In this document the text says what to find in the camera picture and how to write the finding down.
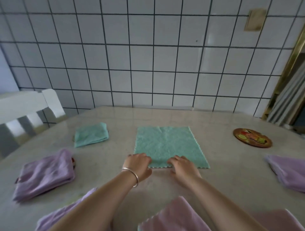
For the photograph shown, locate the person's left hand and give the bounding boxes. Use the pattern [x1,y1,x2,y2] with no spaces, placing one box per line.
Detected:
[121,153,153,184]

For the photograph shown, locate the person's right hand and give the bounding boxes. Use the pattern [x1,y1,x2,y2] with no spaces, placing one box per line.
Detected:
[166,155,203,189]

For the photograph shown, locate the pink and green towel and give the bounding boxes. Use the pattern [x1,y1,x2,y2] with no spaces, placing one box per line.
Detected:
[133,126,211,170]

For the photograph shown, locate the green cloth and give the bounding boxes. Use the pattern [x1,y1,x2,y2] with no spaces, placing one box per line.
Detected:
[73,122,110,149]

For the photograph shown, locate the brown round placemat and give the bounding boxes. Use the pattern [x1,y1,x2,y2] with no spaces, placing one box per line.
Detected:
[233,128,273,149]

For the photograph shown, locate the person's right forearm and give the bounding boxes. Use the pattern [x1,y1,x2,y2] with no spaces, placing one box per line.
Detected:
[183,176,267,231]

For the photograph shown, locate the person's left forearm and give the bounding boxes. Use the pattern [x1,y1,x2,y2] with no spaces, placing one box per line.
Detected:
[47,171,136,231]

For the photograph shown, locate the white leaning boards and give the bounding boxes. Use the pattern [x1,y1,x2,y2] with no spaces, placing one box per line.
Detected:
[267,69,305,127]

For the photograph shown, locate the dark blue panel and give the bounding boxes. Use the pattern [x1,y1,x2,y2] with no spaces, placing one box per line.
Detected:
[294,111,305,134]

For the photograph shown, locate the white wooden chair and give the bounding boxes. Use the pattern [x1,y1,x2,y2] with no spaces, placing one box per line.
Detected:
[0,88,66,157]

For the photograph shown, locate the silver bangle bracelet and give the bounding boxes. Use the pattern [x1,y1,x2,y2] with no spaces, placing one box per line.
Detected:
[121,167,139,188]

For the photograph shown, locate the gold metal door frame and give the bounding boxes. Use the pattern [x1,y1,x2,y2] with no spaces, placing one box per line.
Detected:
[261,26,305,121]

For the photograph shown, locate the tan wall plate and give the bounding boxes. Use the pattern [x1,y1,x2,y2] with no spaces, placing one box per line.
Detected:
[244,8,268,32]

